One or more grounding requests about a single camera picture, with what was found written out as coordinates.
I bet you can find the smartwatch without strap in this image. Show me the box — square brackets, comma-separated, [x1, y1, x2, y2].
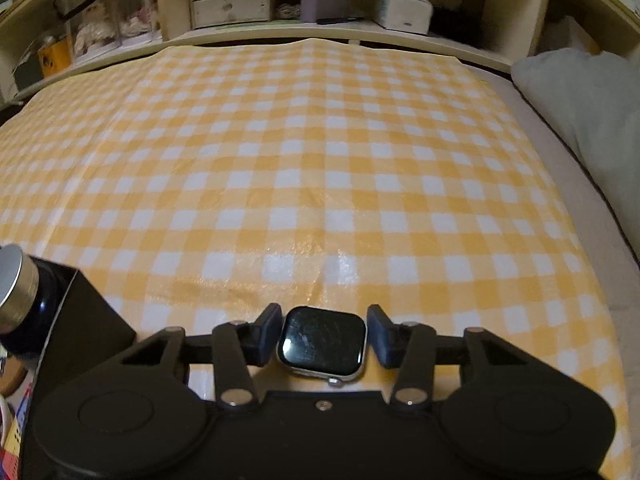
[276, 304, 369, 389]

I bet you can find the black cardboard box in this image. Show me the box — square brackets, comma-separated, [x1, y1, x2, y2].
[0, 256, 139, 480]

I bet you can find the black feather duster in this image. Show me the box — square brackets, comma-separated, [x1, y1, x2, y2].
[429, 4, 484, 47]

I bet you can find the yellow box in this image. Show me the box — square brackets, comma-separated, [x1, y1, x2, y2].
[37, 38, 71, 77]

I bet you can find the clear jar of seashells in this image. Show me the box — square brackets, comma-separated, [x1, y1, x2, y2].
[59, 0, 124, 59]
[110, 0, 162, 44]

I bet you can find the wooden headboard shelf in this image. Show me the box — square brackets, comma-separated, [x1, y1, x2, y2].
[0, 0, 640, 107]

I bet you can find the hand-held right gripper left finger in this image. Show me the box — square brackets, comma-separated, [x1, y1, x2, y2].
[120, 302, 283, 408]

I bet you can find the dark blue jar silver lid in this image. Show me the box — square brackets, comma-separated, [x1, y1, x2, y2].
[0, 243, 77, 359]

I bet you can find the yellow checkered mat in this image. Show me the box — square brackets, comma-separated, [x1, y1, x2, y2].
[0, 39, 627, 480]

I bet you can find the white tissue box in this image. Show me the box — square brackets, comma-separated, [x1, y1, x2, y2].
[374, 0, 434, 36]

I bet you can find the colourful card box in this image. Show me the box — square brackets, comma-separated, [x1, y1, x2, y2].
[0, 396, 24, 480]

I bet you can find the dark green box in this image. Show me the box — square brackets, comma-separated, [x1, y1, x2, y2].
[12, 54, 46, 90]

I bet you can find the grey mattress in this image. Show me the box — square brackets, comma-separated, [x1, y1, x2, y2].
[474, 72, 640, 413]

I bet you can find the cream crumpled cloth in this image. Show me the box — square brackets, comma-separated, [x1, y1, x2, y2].
[542, 14, 602, 57]

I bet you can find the grey pillow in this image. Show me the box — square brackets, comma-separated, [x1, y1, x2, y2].
[509, 48, 640, 263]

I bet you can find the round cork coaster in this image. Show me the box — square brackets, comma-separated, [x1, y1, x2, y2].
[0, 357, 27, 398]

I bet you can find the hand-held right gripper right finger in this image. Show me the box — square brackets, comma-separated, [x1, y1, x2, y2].
[366, 304, 526, 407]

